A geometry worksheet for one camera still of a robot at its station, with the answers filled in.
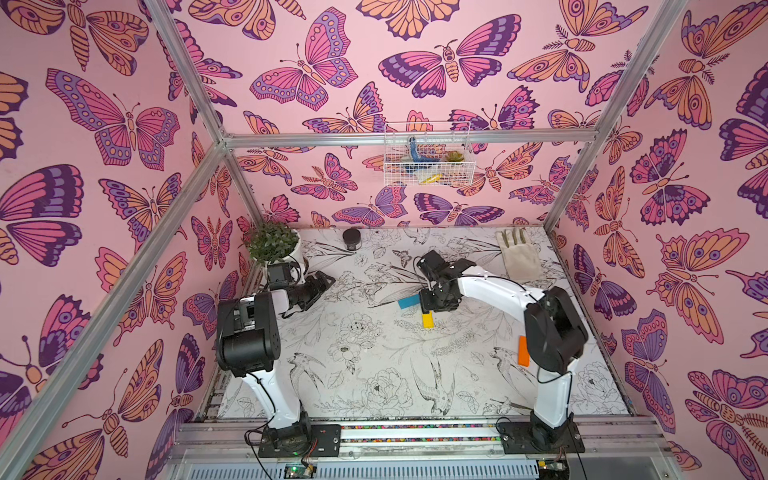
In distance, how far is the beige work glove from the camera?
108 cm

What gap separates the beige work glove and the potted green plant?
2.55 ft

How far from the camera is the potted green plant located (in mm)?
937
